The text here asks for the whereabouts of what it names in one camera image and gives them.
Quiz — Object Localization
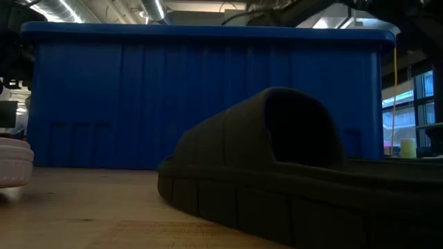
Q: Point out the black rubber slide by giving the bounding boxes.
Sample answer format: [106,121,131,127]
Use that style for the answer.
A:
[157,86,443,249]

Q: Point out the blue plastic bin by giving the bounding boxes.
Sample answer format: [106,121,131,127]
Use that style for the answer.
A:
[19,20,397,171]

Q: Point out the yellow-green plastic container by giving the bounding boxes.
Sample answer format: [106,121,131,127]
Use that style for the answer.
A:
[400,138,417,159]

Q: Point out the black monitor screen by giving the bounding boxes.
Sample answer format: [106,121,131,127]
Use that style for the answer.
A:
[0,100,19,129]

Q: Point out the black metal pole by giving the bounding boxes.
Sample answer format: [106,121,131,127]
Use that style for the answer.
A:
[432,62,443,124]

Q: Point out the narrow silver ceiling duct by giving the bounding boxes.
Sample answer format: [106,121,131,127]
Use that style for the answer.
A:
[140,0,171,26]

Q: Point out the wide silver ceiling duct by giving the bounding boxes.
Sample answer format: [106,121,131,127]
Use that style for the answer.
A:
[15,0,105,24]

